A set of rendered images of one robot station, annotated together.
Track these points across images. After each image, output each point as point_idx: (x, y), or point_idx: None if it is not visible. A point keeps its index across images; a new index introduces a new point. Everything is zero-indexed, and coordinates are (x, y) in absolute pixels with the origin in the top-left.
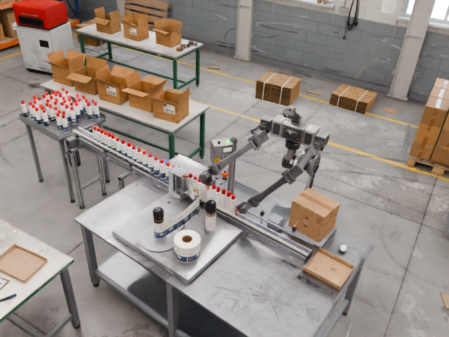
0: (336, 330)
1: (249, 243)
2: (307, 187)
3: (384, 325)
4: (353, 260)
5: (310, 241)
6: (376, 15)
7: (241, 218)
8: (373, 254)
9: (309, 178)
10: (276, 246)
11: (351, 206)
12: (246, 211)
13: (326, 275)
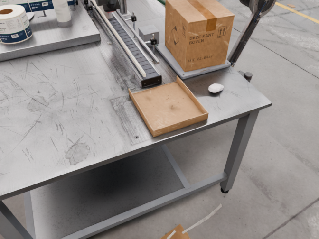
0: (199, 204)
1: (99, 49)
2: (245, 29)
3: (269, 227)
4: (219, 108)
5: (175, 67)
6: None
7: (107, 21)
8: (313, 142)
9: (250, 17)
10: (124, 60)
11: (317, 87)
12: (98, 1)
13: (154, 112)
